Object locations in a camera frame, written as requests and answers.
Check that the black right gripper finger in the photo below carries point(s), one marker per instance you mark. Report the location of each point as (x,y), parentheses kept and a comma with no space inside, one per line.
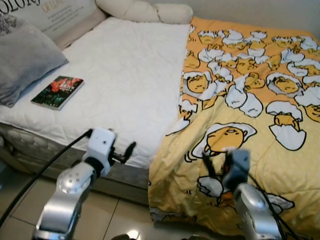
(207,165)

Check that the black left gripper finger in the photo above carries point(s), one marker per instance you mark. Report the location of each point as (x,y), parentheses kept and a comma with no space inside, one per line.
(130,150)

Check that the yellow cartoon egg blanket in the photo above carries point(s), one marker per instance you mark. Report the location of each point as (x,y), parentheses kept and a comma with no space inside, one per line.
(260,100)

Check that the dark red cover book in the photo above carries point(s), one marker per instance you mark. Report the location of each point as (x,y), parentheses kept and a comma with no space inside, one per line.
(57,92)

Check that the grey pillow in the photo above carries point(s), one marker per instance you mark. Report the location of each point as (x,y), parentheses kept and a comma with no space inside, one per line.
(25,60)

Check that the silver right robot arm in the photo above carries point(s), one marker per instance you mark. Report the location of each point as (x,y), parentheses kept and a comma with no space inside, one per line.
(255,210)

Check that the white quilted mattress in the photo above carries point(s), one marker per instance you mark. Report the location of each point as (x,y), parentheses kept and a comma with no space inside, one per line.
(125,80)

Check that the cream bolster pillow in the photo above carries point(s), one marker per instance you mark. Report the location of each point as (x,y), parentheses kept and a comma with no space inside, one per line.
(145,11)

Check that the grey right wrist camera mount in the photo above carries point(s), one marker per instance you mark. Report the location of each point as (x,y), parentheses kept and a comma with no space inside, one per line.
(239,165)

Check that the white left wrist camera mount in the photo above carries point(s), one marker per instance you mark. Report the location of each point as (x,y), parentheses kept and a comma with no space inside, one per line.
(100,147)

